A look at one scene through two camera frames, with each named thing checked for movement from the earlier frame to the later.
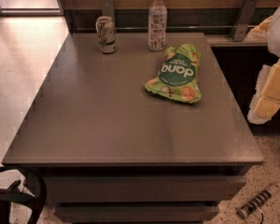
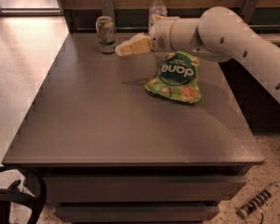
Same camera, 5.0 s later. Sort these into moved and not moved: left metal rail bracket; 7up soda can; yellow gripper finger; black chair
Moved: yellow gripper finger
Not moved: 7up soda can; left metal rail bracket; black chair
